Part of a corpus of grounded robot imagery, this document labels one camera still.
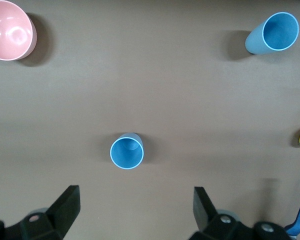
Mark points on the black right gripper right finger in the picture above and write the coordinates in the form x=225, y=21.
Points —
x=207, y=217

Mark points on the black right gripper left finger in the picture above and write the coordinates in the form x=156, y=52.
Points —
x=57, y=215

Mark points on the blue plastic cup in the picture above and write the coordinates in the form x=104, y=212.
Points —
x=280, y=31
x=126, y=153

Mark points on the pink bowl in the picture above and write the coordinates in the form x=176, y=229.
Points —
x=10, y=30

